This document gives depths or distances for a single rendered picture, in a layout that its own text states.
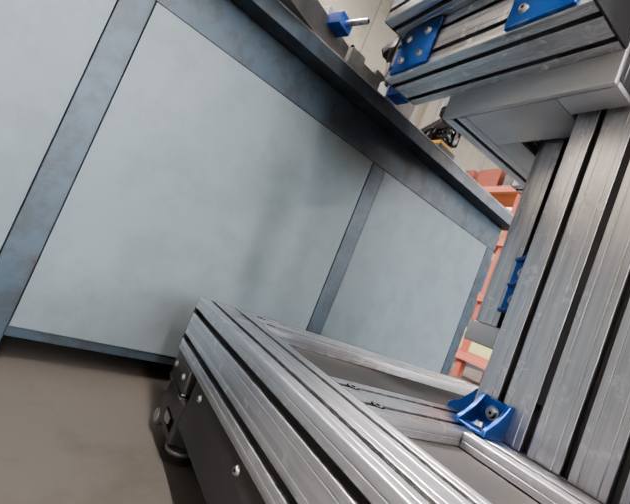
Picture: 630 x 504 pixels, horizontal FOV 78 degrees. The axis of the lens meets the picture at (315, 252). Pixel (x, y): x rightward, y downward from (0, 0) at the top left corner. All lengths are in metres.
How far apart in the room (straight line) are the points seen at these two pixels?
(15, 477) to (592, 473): 0.61
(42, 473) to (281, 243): 0.58
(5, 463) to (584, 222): 0.75
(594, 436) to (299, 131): 0.74
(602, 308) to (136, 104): 0.76
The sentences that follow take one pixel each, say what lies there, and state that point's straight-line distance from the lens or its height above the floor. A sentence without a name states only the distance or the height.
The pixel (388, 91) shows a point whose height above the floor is 0.82.
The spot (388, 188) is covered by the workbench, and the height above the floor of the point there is 0.64.
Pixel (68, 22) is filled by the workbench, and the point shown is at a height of 0.56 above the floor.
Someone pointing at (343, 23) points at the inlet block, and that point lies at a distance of 0.95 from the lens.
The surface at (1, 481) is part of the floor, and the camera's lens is 0.59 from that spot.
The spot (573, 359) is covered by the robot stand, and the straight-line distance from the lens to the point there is 0.55.
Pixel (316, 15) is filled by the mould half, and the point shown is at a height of 0.83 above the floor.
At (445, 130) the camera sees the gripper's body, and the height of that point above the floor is 0.97.
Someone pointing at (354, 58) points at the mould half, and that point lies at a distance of 1.07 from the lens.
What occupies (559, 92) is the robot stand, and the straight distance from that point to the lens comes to 0.65.
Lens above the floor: 0.32
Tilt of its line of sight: 4 degrees up
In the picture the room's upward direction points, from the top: 22 degrees clockwise
